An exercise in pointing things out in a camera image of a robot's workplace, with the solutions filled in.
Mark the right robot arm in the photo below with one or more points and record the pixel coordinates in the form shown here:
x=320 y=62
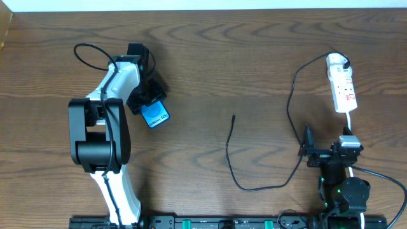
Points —
x=345 y=197

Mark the blue Galaxy smartphone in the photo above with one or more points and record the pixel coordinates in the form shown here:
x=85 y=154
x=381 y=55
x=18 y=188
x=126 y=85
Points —
x=155 y=114

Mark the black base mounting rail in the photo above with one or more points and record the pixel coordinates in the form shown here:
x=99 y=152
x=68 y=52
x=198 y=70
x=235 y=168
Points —
x=285 y=221

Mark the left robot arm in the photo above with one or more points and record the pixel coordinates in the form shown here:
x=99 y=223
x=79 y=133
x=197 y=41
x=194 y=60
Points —
x=100 y=137

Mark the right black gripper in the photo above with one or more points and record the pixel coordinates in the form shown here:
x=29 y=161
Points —
x=320 y=152

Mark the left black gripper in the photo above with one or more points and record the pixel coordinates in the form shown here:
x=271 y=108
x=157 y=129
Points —
x=147 y=95

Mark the white power strip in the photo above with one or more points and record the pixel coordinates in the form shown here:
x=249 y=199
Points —
x=343 y=95

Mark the white USB charger adapter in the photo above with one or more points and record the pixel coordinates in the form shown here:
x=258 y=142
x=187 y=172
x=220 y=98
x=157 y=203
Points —
x=338 y=66

